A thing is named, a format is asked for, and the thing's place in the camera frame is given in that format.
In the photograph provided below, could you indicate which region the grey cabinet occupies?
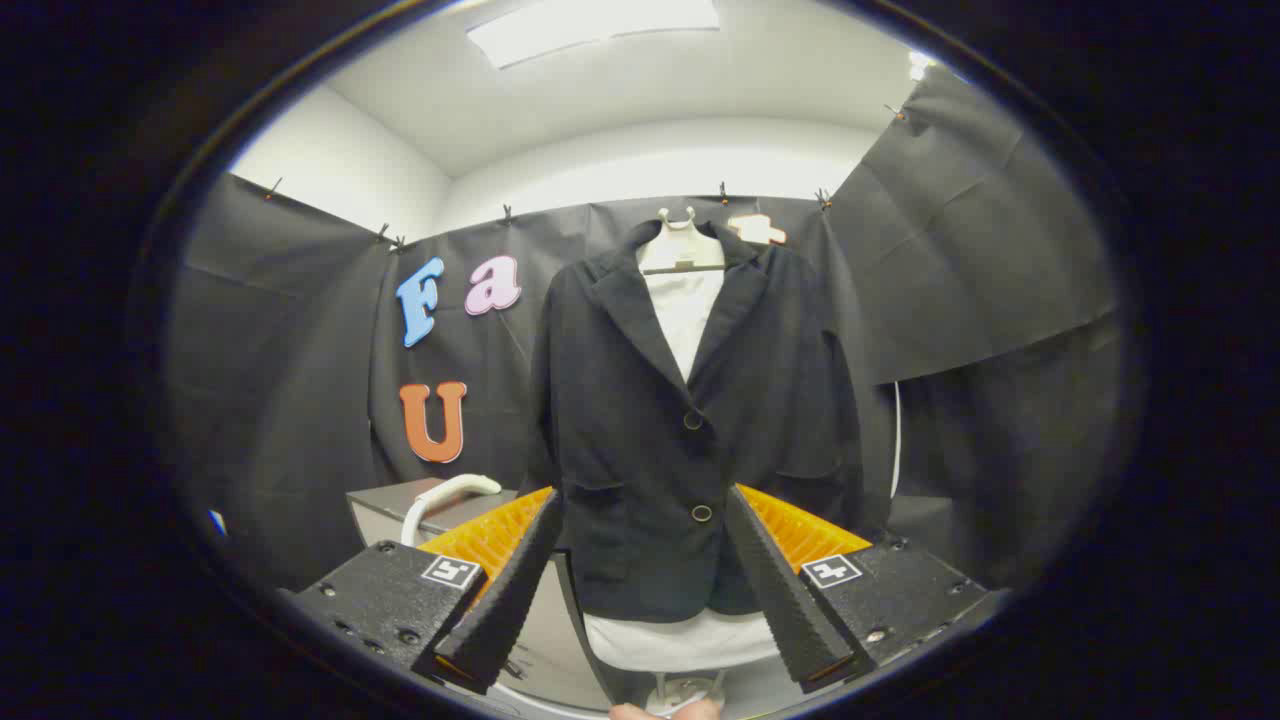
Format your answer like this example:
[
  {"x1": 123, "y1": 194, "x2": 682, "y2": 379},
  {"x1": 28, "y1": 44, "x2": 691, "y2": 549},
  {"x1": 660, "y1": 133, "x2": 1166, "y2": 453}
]
[{"x1": 346, "y1": 477, "x2": 613, "y2": 703}]

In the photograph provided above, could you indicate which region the ceiling light panel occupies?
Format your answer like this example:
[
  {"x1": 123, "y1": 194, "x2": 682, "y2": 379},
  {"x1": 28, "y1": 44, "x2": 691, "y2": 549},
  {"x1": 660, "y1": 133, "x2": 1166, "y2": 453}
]
[{"x1": 465, "y1": 0, "x2": 722, "y2": 70}]

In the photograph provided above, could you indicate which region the white clothes hanger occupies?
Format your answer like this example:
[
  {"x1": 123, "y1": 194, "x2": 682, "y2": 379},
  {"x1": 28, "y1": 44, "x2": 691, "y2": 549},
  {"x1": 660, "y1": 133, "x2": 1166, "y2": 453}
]
[{"x1": 637, "y1": 204, "x2": 729, "y2": 277}]

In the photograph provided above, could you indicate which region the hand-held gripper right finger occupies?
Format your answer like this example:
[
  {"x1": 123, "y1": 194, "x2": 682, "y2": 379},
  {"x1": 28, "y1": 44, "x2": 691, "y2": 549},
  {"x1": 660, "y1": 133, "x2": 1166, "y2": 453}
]
[{"x1": 724, "y1": 483, "x2": 1011, "y2": 695}]

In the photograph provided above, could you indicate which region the black backdrop cloth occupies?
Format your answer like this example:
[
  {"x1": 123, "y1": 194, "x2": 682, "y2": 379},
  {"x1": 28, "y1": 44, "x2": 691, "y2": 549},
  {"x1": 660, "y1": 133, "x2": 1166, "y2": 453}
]
[{"x1": 165, "y1": 65, "x2": 1123, "y2": 601}]

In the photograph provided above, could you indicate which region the black blazer jacket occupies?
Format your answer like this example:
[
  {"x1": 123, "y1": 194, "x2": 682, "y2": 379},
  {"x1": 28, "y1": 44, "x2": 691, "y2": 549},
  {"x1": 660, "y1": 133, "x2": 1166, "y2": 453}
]
[{"x1": 526, "y1": 221, "x2": 867, "y2": 624}]

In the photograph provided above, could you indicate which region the white stand base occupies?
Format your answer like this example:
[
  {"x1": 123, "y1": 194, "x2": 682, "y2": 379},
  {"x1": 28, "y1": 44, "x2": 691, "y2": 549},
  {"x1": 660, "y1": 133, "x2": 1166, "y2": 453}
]
[{"x1": 645, "y1": 672, "x2": 729, "y2": 717}]

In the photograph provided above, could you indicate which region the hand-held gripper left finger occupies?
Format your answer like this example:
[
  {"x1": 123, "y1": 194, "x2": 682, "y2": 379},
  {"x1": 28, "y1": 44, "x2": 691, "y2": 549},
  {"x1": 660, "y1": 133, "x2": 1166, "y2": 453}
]
[{"x1": 290, "y1": 486, "x2": 566, "y2": 696}]

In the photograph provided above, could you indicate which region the white shirt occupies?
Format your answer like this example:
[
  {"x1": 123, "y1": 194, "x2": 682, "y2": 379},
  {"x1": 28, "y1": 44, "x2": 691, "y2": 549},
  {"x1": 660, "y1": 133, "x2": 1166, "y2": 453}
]
[{"x1": 583, "y1": 267, "x2": 782, "y2": 674}]

